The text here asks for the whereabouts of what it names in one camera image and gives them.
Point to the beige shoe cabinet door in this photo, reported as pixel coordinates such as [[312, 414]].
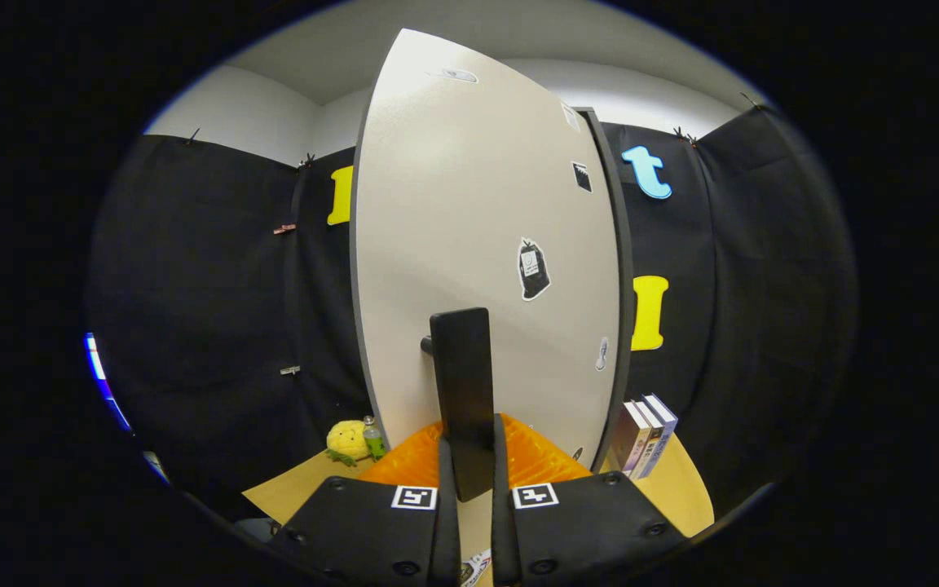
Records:
[[437, 204]]

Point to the black backdrop cloth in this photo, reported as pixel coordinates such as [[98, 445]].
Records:
[[192, 285]]

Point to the lavender book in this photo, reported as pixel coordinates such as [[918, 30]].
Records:
[[663, 424]]

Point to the dark grey shoe cabinet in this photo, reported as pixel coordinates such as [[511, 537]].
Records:
[[623, 285]]

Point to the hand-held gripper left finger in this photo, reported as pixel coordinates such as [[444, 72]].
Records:
[[447, 530]]

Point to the white shoe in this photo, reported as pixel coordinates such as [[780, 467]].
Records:
[[476, 568]]

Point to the green bottle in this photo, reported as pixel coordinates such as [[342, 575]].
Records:
[[374, 442]]

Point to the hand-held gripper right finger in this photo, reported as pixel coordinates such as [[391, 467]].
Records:
[[504, 538]]

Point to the yellow plush toy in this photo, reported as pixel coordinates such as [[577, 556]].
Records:
[[347, 440]]

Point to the reddish clip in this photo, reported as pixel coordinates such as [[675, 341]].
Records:
[[284, 229]]

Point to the white book dark label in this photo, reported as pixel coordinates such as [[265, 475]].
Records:
[[647, 444]]

